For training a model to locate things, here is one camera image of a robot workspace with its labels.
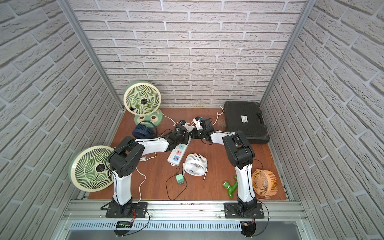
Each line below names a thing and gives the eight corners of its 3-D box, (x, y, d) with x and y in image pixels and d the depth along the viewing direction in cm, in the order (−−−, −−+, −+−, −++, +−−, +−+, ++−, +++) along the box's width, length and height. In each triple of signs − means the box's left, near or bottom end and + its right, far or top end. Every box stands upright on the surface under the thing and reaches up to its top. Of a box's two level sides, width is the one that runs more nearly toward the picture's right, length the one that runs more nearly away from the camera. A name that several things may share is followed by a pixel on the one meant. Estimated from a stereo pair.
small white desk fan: (183, 174, 87) (181, 166, 77) (188, 159, 93) (188, 150, 83) (204, 181, 84) (205, 174, 75) (208, 165, 91) (210, 156, 81)
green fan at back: (136, 129, 108) (118, 95, 83) (141, 114, 117) (126, 80, 92) (162, 129, 108) (152, 96, 83) (165, 114, 117) (157, 80, 92)
